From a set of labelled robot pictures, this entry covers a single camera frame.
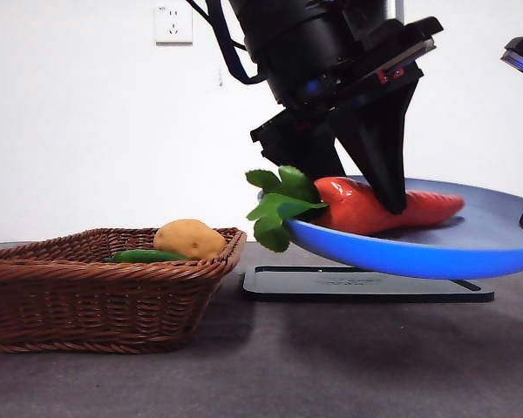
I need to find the orange carrot with green leaves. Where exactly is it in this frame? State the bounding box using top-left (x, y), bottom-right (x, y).
top-left (245, 165), bottom-right (466, 253)

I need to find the blue round plate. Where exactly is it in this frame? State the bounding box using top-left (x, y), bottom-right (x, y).
top-left (256, 175), bottom-right (523, 280)

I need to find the yellow-brown potato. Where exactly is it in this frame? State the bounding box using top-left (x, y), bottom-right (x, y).
top-left (153, 219), bottom-right (228, 261)

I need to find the black flat tray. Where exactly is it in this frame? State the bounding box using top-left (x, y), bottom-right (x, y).
top-left (242, 265), bottom-right (496, 304)

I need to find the green pepper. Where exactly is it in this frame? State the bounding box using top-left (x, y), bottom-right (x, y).
top-left (103, 248), bottom-right (193, 264)

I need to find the brown wicker basket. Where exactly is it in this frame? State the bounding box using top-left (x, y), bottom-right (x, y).
top-left (0, 226), bottom-right (248, 354)

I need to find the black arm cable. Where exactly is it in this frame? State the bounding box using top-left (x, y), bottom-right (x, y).
top-left (185, 0), bottom-right (267, 86)

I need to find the white wall socket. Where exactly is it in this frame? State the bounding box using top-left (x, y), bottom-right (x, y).
top-left (154, 4), bottom-right (194, 46)

